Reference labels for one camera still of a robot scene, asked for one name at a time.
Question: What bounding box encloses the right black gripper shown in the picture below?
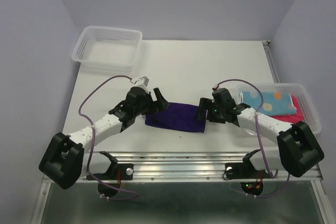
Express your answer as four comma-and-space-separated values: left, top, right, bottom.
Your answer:
193, 98, 225, 123

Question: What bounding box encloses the purple towel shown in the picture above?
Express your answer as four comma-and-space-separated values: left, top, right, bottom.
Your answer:
145, 102, 206, 133

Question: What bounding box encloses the light blue towel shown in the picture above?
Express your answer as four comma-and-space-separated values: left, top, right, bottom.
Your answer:
239, 91, 297, 116

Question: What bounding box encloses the pink towel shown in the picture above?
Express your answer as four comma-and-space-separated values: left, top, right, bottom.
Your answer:
271, 95, 305, 123

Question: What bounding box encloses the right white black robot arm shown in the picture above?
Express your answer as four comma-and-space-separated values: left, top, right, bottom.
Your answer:
196, 88, 324, 179

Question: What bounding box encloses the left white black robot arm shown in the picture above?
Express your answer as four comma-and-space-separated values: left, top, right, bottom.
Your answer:
38, 87, 169, 189

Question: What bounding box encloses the white source basket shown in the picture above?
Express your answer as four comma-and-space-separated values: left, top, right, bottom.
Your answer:
71, 26, 143, 73

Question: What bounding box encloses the white target basket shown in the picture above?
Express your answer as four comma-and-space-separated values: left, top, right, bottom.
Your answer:
236, 82, 322, 135

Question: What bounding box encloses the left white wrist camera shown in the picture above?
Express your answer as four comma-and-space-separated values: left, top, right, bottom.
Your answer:
130, 76, 149, 88

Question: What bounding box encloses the aluminium mounting rail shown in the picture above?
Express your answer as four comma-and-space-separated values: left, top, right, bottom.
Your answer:
89, 152, 323, 183

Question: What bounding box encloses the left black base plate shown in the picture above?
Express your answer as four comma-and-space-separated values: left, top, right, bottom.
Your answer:
93, 163, 134, 180

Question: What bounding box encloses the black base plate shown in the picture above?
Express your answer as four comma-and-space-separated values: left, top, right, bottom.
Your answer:
223, 163, 270, 180
93, 163, 134, 180

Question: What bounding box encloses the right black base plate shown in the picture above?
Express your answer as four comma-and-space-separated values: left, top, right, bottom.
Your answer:
223, 163, 270, 180

